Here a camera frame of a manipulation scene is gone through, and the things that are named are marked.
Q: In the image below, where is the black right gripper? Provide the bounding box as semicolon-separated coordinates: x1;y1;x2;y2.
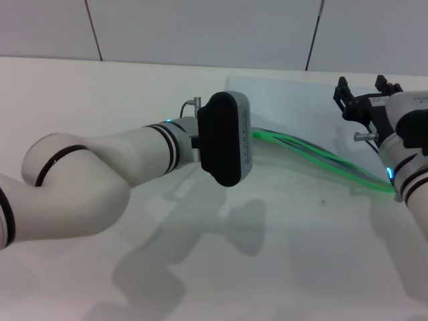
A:
332;74;404;147

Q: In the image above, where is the clear document bag green zipper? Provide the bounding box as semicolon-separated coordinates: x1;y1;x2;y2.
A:
225;76;397;195

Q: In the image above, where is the silver right wrist cable connector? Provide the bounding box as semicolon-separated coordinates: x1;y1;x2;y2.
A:
353;125;381;150

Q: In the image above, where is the silver wrist cable connector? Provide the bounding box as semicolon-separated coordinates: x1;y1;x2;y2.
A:
353;125;381;150
180;96;203;118

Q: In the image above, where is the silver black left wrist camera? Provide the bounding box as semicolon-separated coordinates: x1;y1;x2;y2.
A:
196;90;253;189

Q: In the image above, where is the silver left wrist cable connector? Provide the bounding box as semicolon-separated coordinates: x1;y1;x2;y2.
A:
180;96;203;118

